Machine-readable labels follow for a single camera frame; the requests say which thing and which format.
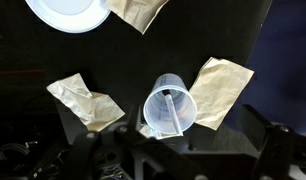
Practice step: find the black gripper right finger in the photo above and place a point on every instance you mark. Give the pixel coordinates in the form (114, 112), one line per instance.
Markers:
(256, 128)

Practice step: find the white round plate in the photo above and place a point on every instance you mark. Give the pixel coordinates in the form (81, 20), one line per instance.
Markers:
(69, 16)

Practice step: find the crumpled brown paper bag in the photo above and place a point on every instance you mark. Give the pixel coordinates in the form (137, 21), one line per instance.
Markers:
(89, 106)

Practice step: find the dark blue office chair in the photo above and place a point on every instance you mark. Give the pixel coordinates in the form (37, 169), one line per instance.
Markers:
(286, 60)

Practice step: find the white pen with black cap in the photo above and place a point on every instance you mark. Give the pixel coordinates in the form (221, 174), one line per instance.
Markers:
(173, 111)

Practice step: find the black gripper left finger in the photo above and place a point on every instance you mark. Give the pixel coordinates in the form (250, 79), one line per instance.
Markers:
(134, 118)

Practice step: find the flat brown paper bag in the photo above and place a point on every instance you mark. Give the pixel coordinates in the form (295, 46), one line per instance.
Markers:
(219, 90)
(138, 11)

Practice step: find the clear plastic cup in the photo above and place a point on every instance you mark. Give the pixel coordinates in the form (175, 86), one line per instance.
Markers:
(158, 110)

